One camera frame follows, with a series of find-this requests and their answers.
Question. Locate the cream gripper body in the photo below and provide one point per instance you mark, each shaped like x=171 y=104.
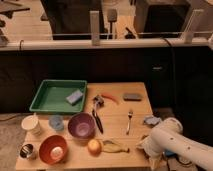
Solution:
x=151 y=150

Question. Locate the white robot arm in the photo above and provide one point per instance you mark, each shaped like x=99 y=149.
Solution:
x=167 y=135

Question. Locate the purple bowl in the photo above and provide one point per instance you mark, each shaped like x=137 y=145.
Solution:
x=82 y=126

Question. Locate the red bowl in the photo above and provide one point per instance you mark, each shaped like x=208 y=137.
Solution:
x=53 y=149

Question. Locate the blue box beside table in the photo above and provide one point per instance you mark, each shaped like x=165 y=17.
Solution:
x=169 y=153

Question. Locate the crumpled blue cloth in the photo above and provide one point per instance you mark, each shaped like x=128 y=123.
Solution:
x=152 y=120

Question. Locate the metal fork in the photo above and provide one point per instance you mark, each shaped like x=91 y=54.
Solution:
x=130 y=114

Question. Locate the yellow banana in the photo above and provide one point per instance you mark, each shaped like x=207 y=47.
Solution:
x=111 y=146

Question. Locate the orange apple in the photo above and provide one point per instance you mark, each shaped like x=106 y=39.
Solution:
x=94 y=147

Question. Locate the red chili pepper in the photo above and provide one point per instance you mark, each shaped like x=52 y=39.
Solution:
x=104 y=95

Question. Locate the blue sponge in tray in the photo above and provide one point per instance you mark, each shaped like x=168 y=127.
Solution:
x=74 y=97

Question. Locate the clear blue plastic cup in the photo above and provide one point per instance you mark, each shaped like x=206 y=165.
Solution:
x=56 y=122

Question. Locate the green plastic tray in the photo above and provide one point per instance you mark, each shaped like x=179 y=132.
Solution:
x=51 y=97

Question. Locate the white paper cup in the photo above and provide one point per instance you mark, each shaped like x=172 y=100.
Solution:
x=31 y=124

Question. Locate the black handled garlic press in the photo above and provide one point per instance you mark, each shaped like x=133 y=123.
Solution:
x=97 y=102

